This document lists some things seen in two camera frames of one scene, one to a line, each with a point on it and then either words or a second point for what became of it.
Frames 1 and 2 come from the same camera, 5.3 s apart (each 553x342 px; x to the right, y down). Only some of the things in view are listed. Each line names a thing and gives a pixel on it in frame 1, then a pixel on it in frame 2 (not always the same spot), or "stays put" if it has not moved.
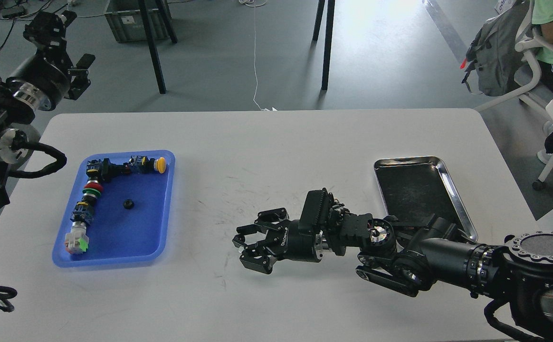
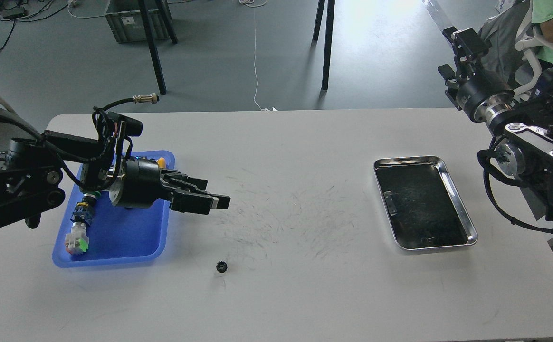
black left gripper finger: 66,17 → 197,183
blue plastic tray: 130,221 stays put
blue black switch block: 83,212 stays put
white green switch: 77,241 stays put
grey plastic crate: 126,18 stays put
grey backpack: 495,65 stays put
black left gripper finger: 81,82 → 193,203
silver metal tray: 414,188 stays put
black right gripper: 285,240 → 486,97
